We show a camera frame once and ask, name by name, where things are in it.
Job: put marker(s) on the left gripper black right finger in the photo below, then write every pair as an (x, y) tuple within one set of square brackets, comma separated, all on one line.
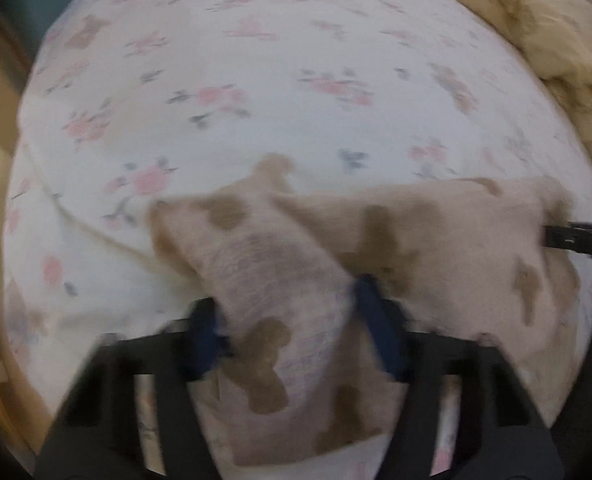
[(499, 433)]

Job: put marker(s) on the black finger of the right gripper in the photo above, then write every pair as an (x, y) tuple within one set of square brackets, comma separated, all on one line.
[(574, 237)]

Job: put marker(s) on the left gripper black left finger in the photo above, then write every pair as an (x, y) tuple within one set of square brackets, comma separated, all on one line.
[(95, 434)]

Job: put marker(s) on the beige bear print pants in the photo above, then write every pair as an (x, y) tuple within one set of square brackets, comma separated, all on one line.
[(315, 292)]

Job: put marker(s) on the white floral bed sheet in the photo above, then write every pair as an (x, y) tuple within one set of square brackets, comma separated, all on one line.
[(132, 102)]

